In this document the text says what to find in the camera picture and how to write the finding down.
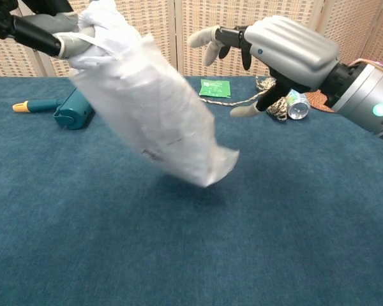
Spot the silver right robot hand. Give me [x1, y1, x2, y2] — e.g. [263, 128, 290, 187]
[188, 15, 341, 124]

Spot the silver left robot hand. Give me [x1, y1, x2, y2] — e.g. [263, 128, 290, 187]
[0, 0, 96, 60]

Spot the frosted plastic zip bag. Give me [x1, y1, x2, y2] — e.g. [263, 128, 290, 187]
[68, 31, 240, 189]

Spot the round woven rattan coaster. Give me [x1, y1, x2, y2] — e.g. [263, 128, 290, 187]
[304, 90, 334, 112]

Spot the light blue drink can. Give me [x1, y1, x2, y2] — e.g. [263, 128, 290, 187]
[285, 89, 312, 121]

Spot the green foil sachet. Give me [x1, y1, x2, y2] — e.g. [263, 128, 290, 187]
[199, 78, 232, 98]

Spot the teal lint roller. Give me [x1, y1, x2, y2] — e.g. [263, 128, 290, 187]
[12, 87, 96, 131]

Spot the woven rattan folding screen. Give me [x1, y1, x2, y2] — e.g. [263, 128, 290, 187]
[0, 0, 383, 78]

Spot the blue carpet table surface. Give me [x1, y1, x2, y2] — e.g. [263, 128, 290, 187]
[0, 75, 383, 306]

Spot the bundle of speckled rope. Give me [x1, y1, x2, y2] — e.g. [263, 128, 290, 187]
[199, 76, 290, 122]

